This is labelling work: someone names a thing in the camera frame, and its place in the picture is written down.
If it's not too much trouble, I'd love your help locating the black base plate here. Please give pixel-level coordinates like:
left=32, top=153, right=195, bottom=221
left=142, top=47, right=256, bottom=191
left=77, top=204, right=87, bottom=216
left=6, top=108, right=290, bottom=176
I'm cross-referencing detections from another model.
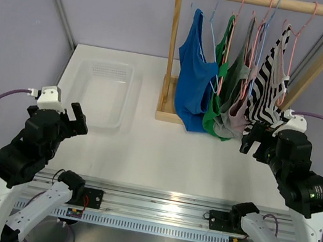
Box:
left=203, top=210, right=232, bottom=233
left=80, top=187, right=105, bottom=209

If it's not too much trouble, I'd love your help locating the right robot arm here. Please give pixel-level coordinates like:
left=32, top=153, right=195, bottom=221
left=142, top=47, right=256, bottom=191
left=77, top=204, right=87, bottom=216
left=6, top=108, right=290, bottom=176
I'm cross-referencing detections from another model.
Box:
left=227, top=122, right=323, bottom=242

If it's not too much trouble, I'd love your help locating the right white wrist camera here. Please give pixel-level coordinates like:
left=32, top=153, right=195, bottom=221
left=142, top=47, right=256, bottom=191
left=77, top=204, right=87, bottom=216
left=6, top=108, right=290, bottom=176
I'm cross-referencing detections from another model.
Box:
left=271, top=109, right=307, bottom=133

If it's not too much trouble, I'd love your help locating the green tank top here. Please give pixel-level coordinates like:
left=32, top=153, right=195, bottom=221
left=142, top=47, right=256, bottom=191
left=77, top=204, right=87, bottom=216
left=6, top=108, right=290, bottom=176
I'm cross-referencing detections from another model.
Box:
left=202, top=14, right=235, bottom=141

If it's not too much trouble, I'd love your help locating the black white striped tank top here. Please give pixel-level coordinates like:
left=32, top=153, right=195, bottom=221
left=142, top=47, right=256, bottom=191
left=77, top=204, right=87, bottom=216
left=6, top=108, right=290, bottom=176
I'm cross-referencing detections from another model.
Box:
left=242, top=24, right=291, bottom=135

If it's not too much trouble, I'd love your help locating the pink tank top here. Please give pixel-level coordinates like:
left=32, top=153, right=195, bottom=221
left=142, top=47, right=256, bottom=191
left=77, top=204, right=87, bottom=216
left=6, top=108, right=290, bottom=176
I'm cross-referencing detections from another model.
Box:
left=228, top=26, right=264, bottom=133

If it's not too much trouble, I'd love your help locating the wooden clothes rack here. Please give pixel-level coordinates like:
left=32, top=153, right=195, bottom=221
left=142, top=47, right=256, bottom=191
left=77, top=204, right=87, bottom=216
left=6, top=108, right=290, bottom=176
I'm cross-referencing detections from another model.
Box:
left=155, top=0, right=323, bottom=124

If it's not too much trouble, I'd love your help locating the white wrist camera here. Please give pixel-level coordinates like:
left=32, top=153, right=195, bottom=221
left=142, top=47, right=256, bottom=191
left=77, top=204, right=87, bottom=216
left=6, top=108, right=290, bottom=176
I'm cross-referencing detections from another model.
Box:
left=27, top=86, right=65, bottom=113
left=271, top=109, right=307, bottom=133

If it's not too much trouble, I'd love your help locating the grey tank top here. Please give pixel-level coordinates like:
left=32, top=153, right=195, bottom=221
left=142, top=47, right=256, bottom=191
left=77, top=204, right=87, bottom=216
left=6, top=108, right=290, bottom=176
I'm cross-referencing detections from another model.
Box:
left=214, top=19, right=255, bottom=138

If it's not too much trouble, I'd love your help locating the pink wire hanger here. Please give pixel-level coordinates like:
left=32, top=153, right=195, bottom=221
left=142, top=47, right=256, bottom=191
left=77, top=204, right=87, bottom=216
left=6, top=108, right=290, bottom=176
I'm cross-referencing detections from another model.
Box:
left=240, top=0, right=274, bottom=100
left=217, top=0, right=245, bottom=96
left=271, top=1, right=319, bottom=108

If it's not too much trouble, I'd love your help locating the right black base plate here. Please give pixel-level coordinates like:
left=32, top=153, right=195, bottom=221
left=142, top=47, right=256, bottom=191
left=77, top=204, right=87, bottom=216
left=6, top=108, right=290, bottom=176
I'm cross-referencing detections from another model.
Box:
left=203, top=210, right=232, bottom=233

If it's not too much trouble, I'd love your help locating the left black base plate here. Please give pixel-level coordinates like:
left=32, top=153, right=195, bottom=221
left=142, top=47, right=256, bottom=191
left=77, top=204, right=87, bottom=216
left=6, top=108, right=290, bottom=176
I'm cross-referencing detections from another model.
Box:
left=80, top=187, right=105, bottom=209

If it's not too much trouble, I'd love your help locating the blue tank top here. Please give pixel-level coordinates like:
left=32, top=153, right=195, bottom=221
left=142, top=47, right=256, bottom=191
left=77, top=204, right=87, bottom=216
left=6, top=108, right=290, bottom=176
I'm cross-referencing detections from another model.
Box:
left=174, top=9, right=218, bottom=133

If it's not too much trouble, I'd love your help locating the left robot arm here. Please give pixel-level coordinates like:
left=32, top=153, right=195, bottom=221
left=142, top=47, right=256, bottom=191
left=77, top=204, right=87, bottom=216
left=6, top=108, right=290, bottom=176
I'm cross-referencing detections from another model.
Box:
left=0, top=102, right=88, bottom=242

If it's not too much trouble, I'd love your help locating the white slotted cable duct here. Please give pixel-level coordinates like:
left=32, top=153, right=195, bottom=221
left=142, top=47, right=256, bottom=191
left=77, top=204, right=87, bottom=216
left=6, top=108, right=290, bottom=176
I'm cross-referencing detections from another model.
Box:
left=13, top=198, right=231, bottom=242

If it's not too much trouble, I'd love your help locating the clear plastic basket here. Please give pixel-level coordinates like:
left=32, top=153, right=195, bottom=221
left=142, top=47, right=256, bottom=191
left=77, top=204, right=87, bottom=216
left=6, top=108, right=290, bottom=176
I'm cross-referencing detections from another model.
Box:
left=66, top=59, right=134, bottom=129

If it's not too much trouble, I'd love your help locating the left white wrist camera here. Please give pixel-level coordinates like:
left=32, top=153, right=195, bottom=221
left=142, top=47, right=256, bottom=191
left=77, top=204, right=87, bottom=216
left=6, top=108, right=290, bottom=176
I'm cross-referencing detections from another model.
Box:
left=27, top=86, right=65, bottom=113

